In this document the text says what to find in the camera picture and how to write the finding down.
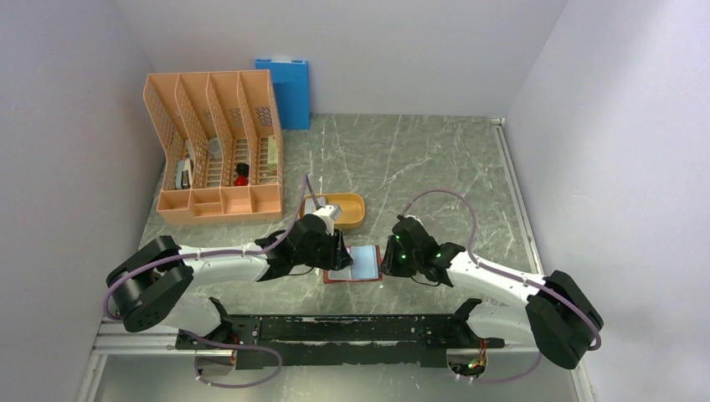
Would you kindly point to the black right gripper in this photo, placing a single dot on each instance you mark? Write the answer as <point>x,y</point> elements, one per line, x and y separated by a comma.
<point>391,267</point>

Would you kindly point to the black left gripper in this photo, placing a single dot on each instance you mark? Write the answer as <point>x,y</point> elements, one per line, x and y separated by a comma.
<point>337,257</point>

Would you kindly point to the red leather card holder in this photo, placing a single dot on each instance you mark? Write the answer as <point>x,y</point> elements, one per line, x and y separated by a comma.
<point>364,267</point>

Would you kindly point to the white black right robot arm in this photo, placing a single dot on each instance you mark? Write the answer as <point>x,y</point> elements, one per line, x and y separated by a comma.
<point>550,312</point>

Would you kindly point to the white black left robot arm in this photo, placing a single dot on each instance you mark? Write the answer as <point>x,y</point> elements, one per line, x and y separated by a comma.
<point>149,291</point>

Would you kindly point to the yellow oval tray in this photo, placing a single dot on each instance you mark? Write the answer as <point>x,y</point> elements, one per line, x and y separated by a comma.
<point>351,204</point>

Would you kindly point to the beige eraser block in organizer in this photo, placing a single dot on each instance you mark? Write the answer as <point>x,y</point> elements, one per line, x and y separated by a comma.
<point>273,156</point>

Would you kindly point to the black red item in organizer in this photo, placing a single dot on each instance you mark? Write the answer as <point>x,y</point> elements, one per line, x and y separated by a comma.
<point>242,171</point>

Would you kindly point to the orange plastic file organizer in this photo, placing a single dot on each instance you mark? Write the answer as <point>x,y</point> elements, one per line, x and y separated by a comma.
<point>217,119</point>

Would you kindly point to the white stapler in organizer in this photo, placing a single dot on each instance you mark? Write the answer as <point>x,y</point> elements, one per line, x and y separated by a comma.
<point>184,174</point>

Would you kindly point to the blue plastic box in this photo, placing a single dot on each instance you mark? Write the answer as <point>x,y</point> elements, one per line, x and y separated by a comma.
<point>290,78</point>

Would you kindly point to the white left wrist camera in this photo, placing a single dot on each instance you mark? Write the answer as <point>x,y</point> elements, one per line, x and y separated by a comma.
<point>329,214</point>

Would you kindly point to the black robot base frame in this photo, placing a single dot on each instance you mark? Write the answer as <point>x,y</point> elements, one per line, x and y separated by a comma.
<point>350,339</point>

